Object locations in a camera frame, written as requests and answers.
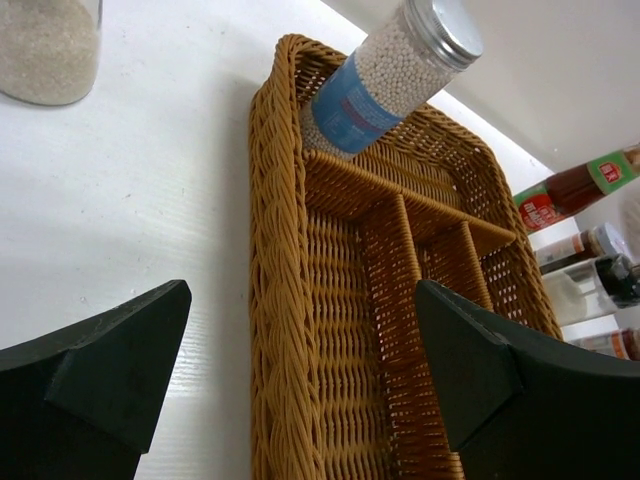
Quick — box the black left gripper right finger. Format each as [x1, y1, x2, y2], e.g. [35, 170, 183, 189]
[415, 280, 639, 479]

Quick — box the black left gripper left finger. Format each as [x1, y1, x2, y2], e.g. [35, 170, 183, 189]
[1, 280, 191, 479]

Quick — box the red-lidded spice jar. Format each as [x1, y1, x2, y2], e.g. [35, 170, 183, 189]
[570, 328, 639, 361]
[534, 223, 633, 274]

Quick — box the black-capped grinder white salt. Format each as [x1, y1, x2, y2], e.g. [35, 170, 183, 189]
[542, 254, 639, 327]

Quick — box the red sauce bottle green label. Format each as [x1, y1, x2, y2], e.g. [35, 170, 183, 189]
[513, 144, 639, 233]

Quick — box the clear-capped grinder with white salt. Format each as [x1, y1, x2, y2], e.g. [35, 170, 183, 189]
[1, 1, 103, 106]

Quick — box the white beads jar silver lid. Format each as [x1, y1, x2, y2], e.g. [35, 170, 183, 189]
[299, 0, 483, 159]

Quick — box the brown wicker divided basket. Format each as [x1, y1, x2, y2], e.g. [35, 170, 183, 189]
[249, 34, 561, 479]

